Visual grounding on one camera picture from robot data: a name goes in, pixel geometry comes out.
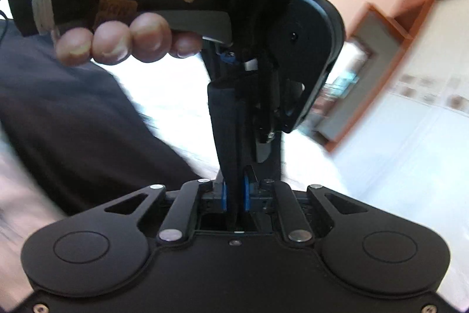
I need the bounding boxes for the black pants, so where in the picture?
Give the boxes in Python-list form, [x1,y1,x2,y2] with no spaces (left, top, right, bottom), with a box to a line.
[0,19,258,230]

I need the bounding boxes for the white script-print bedspread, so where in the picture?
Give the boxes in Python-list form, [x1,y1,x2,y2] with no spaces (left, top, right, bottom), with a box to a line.
[1,57,347,310]

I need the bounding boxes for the wooden door frame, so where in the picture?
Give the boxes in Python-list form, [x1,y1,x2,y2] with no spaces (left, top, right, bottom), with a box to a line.
[324,0,436,153]

